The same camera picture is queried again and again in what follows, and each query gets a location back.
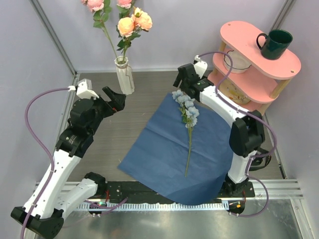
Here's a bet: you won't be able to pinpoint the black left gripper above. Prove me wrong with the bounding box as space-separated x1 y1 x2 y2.
87 87 125 135

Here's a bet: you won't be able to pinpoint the pale blue hydrangea flowers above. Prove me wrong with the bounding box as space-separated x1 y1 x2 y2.
172 90 199 177

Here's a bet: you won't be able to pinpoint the peach rose stem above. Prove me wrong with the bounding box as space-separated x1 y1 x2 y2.
117 7 153 49

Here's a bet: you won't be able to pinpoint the blue wrapping paper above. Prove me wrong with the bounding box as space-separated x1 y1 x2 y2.
118 94 233 205

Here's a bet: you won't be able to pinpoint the single pink rose stem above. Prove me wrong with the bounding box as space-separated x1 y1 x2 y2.
116 0 136 57

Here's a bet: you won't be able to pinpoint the two-bloom pink rose stem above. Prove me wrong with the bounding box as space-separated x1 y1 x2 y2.
81 0 119 63

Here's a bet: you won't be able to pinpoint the black gold-lettered ribbon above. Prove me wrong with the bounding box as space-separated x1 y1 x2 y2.
249 147 272 172

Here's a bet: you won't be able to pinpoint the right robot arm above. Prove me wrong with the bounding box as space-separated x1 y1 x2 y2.
173 63 265 197

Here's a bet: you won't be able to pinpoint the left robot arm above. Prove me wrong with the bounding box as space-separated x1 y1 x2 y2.
10 86 126 239

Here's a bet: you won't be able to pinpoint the white ribbed ceramic vase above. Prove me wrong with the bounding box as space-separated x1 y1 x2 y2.
114 56 135 95

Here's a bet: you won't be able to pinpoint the floral yellow plate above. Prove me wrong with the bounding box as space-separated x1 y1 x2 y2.
219 79 251 105

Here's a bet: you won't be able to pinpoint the white scalloped bowl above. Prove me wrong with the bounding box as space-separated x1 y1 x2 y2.
223 50 251 74

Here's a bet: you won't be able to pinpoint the pink three-tier shelf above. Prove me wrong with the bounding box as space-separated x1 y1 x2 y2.
219 21 301 114

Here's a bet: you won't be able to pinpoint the dark green mug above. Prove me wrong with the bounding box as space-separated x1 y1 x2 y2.
256 29 293 60

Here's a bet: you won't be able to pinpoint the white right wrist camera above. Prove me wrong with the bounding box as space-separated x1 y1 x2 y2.
193 55 208 79

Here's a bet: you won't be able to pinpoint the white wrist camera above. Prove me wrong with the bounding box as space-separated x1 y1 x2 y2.
193 55 208 79
68 79 99 100

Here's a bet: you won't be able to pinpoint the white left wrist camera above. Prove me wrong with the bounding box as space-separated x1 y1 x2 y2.
68 79 99 100

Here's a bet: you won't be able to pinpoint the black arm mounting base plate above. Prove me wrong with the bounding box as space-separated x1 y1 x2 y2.
96 179 256 205

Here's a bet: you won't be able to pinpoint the slotted grey cable duct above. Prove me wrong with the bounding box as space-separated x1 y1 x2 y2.
77 200 230 212

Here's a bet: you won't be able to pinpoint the aluminium frame rail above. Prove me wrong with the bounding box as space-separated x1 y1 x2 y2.
31 179 305 202

